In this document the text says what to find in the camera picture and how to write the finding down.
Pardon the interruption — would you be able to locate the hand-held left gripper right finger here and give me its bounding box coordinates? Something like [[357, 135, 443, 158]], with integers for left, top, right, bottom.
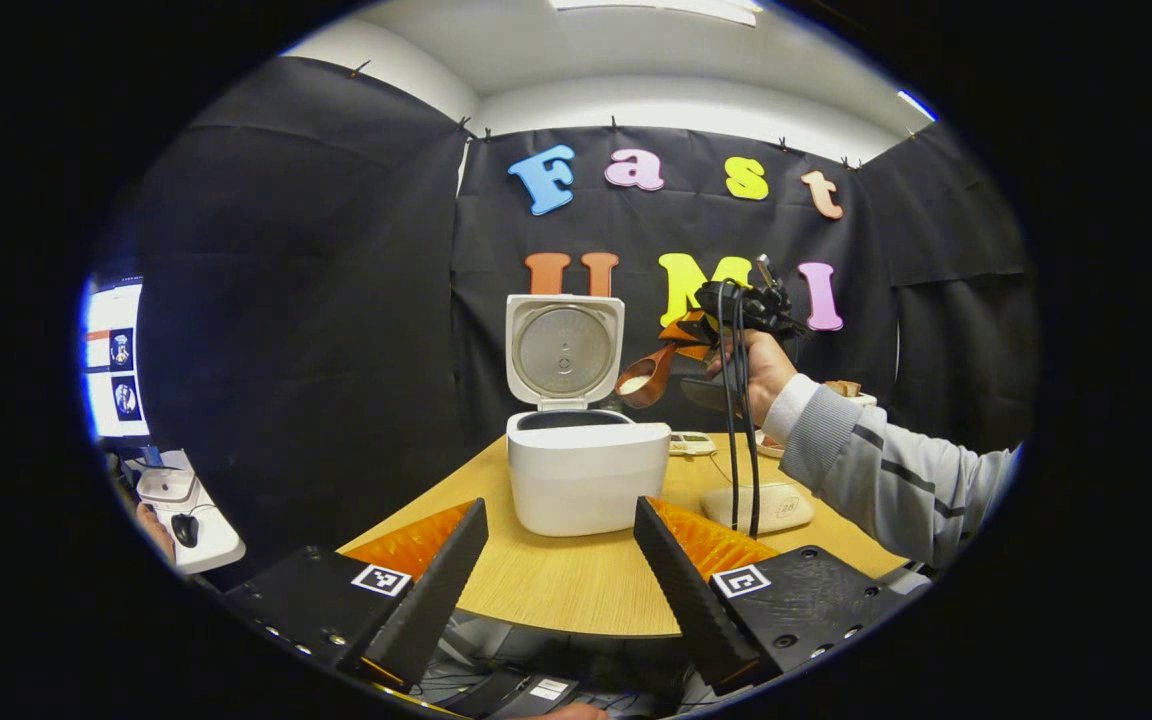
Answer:
[[633, 495, 917, 696]]

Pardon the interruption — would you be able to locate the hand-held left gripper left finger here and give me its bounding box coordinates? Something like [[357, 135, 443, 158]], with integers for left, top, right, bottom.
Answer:
[[221, 497, 490, 693]]

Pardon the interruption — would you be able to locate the brown wooden spoon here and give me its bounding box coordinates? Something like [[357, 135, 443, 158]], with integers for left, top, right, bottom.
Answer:
[[614, 340, 683, 409]]

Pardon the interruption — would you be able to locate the white rice cooker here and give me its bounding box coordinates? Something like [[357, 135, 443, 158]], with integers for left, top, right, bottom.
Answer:
[[504, 294, 673, 538]]

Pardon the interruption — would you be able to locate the white flat rice container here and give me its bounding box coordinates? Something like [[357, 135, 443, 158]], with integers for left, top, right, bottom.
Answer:
[[701, 483, 815, 536]]

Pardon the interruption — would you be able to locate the black box white label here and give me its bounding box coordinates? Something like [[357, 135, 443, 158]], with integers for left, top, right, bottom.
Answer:
[[446, 668, 582, 719]]

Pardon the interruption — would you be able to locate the white side desk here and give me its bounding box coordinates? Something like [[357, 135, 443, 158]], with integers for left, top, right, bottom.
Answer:
[[126, 450, 247, 576]]

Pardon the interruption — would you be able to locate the black backdrop cloth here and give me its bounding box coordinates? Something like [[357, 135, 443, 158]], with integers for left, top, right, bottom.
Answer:
[[131, 55, 1042, 561]]

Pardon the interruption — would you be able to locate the long ceiling light panel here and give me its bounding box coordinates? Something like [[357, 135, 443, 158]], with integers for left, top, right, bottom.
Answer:
[[551, 0, 763, 27]]

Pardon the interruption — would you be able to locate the computer monitor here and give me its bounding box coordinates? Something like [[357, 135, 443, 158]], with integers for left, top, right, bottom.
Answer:
[[84, 283, 149, 441]]

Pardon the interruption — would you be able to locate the black cable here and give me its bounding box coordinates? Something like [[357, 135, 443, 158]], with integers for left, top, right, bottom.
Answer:
[[734, 290, 763, 539], [714, 285, 742, 531]]

